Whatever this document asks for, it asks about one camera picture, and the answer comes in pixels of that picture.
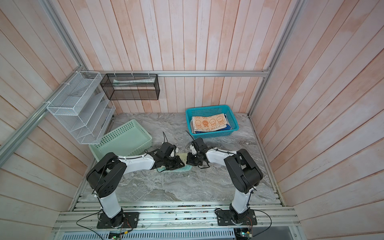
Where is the blue towel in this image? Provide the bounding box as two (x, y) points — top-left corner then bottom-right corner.
(194, 124), (232, 134)

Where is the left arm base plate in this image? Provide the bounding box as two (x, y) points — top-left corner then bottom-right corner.
(97, 212), (140, 229)

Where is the teal plastic basket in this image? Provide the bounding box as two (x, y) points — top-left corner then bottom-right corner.
(186, 105), (239, 139)

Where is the teal yellow-trimmed towel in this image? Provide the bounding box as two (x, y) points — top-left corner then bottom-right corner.
(157, 153), (192, 173)

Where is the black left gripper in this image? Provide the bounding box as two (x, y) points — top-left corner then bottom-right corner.
(162, 155), (186, 170)

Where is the black cable at base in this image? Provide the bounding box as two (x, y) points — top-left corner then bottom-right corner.
(75, 209), (106, 240)

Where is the white wire mesh shelf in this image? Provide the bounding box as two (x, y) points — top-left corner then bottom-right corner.
(47, 72), (116, 145)

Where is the black wire mesh basket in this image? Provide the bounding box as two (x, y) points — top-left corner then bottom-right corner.
(101, 73), (160, 101)

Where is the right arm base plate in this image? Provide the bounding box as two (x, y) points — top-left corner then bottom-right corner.
(214, 209), (258, 226)

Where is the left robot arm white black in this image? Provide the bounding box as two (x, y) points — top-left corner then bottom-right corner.
(86, 143), (185, 222)

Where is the orange patterned towel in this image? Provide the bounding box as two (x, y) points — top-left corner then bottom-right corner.
(191, 114), (230, 133)

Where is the aluminium frame rail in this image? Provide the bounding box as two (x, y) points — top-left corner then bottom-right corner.
(1, 1), (307, 166)

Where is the green circuit board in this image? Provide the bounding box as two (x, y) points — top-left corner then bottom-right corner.
(234, 228), (253, 240)

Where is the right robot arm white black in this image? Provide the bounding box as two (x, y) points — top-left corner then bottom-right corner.
(187, 138), (264, 226)

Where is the mint green perforated basket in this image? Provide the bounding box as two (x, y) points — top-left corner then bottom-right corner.
(89, 120), (153, 161)

